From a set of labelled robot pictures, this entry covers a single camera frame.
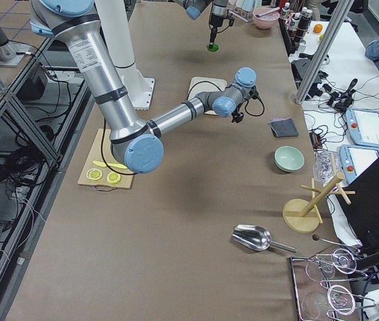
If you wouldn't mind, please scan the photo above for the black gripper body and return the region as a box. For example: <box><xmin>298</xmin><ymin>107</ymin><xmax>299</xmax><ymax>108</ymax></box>
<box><xmin>209</xmin><ymin>13</ymin><xmax>234</xmax><ymax>44</ymax></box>
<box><xmin>231</xmin><ymin>86</ymin><xmax>258</xmax><ymax>123</ymax></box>

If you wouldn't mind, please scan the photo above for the green lime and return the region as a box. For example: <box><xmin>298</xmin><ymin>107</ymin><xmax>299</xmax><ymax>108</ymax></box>
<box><xmin>207</xmin><ymin>43</ymin><xmax>219</xmax><ymax>52</ymax></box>

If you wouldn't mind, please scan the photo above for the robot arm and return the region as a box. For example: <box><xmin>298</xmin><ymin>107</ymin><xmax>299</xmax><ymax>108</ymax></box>
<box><xmin>174</xmin><ymin>0</ymin><xmax>235</xmax><ymax>51</ymax></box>
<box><xmin>30</xmin><ymin>1</ymin><xmax>257</xmax><ymax>174</ymax></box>

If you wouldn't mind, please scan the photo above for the white rabbit tray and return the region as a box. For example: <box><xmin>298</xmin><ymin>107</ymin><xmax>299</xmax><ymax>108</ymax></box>
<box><xmin>186</xmin><ymin>77</ymin><xmax>227</xmax><ymax>119</ymax></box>

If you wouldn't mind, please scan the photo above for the grey folded cloth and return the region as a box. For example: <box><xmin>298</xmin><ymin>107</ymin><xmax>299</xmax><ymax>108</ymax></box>
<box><xmin>269</xmin><ymin>118</ymin><xmax>299</xmax><ymax>138</ymax></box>

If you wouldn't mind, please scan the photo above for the pink ribbed bowl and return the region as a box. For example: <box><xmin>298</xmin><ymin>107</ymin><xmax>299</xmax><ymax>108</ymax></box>
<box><xmin>253</xmin><ymin>7</ymin><xmax>280</xmax><ymax>30</ymax></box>

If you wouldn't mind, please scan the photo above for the pale green bowl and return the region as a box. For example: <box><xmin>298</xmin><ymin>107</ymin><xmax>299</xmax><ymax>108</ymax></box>
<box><xmin>274</xmin><ymin>146</ymin><xmax>305</xmax><ymax>173</ymax></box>

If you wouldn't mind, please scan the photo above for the clear plastic box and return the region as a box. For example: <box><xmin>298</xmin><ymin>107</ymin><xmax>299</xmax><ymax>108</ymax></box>
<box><xmin>313</xmin><ymin>151</ymin><xmax>340</xmax><ymax>185</ymax></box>

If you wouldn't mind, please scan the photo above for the orange fruit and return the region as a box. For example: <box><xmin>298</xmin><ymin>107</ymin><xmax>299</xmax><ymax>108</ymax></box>
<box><xmin>313</xmin><ymin>23</ymin><xmax>323</xmax><ymax>34</ymax></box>

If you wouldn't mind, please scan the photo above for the wooden mug tree stand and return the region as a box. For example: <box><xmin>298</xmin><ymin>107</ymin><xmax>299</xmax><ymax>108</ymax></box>
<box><xmin>282</xmin><ymin>172</ymin><xmax>356</xmax><ymax>233</ymax></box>

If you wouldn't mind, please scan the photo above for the metal scoop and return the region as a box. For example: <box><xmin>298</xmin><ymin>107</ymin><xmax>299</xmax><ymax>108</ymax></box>
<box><xmin>232</xmin><ymin>224</ymin><xmax>297</xmax><ymax>253</ymax></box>

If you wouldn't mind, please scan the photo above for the blue teach pendant lower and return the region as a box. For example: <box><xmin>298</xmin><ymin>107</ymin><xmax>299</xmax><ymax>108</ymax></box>
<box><xmin>339</xmin><ymin>144</ymin><xmax>379</xmax><ymax>185</ymax></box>

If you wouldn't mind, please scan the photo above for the blue teach pendant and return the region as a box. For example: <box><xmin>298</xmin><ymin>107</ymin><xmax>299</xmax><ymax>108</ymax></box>
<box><xmin>339</xmin><ymin>144</ymin><xmax>379</xmax><ymax>185</ymax></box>
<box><xmin>345</xmin><ymin>108</ymin><xmax>379</xmax><ymax>148</ymax></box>

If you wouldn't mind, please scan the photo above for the blue teach pendant upper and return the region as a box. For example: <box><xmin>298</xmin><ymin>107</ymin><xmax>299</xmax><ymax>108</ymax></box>
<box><xmin>345</xmin><ymin>108</ymin><xmax>379</xmax><ymax>148</ymax></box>

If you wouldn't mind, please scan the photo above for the lemon slice lower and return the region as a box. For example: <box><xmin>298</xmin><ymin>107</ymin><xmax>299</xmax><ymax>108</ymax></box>
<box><xmin>106</xmin><ymin>171</ymin><xmax>122</xmax><ymax>185</ymax></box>

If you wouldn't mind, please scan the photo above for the lemon slice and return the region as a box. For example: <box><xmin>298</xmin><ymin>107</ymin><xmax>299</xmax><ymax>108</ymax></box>
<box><xmin>86</xmin><ymin>168</ymin><xmax>103</xmax><ymax>181</ymax></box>
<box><xmin>106</xmin><ymin>171</ymin><xmax>122</xmax><ymax>185</ymax></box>

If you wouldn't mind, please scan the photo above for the yellow plastic knife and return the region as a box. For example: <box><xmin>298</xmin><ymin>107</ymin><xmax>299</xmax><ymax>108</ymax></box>
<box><xmin>92</xmin><ymin>160</ymin><xmax>127</xmax><ymax>169</ymax></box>

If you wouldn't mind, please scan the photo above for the lemon slice upper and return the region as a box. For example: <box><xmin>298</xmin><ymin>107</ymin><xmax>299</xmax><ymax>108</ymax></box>
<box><xmin>86</xmin><ymin>168</ymin><xmax>103</xmax><ymax>181</ymax></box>

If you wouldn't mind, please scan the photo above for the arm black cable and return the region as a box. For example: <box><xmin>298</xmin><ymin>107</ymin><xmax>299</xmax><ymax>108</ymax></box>
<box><xmin>100</xmin><ymin>79</ymin><xmax>266</xmax><ymax>175</ymax></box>

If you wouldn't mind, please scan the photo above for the aluminium frame post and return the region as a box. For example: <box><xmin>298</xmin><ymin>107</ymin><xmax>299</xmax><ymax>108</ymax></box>
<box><xmin>294</xmin><ymin>0</ymin><xmax>354</xmax><ymax>105</ymax></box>

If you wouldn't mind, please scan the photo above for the wire glass rack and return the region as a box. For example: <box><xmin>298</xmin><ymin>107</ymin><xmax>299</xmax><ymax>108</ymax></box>
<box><xmin>289</xmin><ymin>247</ymin><xmax>376</xmax><ymax>320</ymax></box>

